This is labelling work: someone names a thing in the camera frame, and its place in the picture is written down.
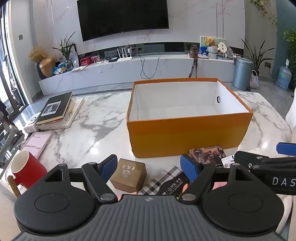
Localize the small white box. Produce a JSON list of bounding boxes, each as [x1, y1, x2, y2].
[[23, 112, 42, 133]]

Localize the plaid case with black label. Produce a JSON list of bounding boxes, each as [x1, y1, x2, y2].
[[137, 166, 192, 197]]

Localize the small brown cardboard box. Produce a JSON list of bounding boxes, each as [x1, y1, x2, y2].
[[109, 158, 147, 193]]

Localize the orange cardboard box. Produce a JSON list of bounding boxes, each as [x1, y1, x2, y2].
[[126, 77, 253, 159]]

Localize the green potted plant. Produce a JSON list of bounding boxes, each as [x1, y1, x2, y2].
[[240, 38, 273, 75]]

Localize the black hardcover book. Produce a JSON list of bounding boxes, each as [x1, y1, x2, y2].
[[36, 92, 73, 124]]

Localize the green plant in glass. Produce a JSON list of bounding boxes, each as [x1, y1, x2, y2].
[[52, 31, 77, 70]]

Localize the large clear water jug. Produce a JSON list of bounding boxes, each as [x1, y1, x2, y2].
[[276, 65, 292, 91]]

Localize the black flat television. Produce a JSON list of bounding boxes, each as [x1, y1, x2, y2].
[[76, 0, 169, 42]]

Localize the printed picture board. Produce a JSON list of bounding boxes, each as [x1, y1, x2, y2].
[[200, 35, 226, 56]]

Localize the hanging green vine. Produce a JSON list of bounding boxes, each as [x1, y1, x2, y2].
[[251, 0, 278, 26]]

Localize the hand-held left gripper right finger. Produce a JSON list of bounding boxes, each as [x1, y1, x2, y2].
[[179, 153, 255, 202]]

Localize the silver trash can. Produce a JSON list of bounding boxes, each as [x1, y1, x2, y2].
[[232, 57, 253, 91]]

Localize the black cable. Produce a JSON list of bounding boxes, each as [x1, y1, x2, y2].
[[138, 49, 160, 80]]

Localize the blue snack packets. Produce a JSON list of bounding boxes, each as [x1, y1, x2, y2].
[[53, 62, 70, 75]]

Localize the white marble television console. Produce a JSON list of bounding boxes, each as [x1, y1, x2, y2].
[[38, 54, 236, 95]]

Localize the red mug with wooden handle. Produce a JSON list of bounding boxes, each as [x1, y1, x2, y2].
[[7, 149, 48, 198]]

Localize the white router with antennas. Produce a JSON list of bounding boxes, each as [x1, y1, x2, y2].
[[114, 46, 133, 62]]

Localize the gold vase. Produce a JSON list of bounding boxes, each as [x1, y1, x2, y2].
[[39, 57, 56, 77]]

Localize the clear acrylic picture block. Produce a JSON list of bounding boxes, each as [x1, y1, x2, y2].
[[188, 146, 227, 168]]

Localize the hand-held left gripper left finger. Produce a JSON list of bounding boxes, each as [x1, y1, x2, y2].
[[44, 154, 118, 202]]

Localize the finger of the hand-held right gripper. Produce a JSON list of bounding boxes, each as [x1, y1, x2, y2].
[[234, 151, 296, 172], [276, 142, 296, 155]]

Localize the stack of books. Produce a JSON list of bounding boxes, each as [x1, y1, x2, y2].
[[35, 97, 85, 130]]

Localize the brown camera bag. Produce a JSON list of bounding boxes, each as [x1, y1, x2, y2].
[[188, 45, 199, 78]]

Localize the dried yellow flowers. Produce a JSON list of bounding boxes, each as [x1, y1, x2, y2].
[[29, 46, 45, 63]]

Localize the grey chair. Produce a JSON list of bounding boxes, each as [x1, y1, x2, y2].
[[0, 100, 23, 167]]

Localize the woven handbag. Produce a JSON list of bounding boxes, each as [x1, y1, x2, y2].
[[250, 70, 259, 89]]

